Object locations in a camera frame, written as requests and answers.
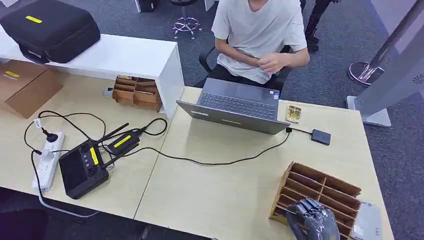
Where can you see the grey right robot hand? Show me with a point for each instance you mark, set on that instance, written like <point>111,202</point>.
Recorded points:
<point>314,222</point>

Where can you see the person's left hand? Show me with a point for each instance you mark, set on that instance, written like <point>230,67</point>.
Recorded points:
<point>273,63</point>

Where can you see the black controller with antennas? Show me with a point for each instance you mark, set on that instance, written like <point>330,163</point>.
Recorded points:
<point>81,170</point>

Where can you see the standing person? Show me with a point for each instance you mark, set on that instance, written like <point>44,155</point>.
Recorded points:
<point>314,23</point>

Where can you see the black power plug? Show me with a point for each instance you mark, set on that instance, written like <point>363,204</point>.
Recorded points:
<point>50,136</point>

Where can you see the black floor bin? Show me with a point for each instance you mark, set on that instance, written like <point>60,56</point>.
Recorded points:
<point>147,5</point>

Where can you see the grey panel stand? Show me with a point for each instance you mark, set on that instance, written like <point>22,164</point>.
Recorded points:
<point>391,89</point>

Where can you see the white power strip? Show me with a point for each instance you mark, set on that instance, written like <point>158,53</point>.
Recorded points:
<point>48,164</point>

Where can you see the chrome pole round base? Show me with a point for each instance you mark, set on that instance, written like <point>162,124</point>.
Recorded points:
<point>366,71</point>

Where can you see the black adapter yellow label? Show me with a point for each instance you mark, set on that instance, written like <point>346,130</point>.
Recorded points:
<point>123,142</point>

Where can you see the chrome stool base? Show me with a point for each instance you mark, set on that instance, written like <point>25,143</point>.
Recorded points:
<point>186,24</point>

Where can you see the wooden card box many slots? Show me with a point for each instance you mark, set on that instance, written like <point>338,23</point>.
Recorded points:
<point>324,195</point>

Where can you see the grey open laptop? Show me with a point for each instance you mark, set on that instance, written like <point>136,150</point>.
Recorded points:
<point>238,104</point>

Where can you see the brown cardboard box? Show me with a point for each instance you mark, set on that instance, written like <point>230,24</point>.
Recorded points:
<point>26,86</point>

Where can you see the small dark grey drive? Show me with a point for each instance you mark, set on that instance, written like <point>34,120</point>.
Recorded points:
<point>321,136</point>

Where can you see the flat grey pouch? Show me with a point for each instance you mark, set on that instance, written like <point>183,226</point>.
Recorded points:
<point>367,222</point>

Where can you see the black carrying case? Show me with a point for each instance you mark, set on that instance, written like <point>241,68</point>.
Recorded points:
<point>51,30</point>

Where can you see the white desk shelf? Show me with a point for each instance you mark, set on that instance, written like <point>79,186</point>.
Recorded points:
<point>126,56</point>

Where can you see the seated person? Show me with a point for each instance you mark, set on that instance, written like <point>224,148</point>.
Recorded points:
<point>258,30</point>

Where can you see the person's right hand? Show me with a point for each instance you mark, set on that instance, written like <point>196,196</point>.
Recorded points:
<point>254,61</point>

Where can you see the small wooden divider box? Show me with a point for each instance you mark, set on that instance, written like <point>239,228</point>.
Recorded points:
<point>136,94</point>

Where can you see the black office chair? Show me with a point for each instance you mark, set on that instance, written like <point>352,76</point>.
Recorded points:
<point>206,59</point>

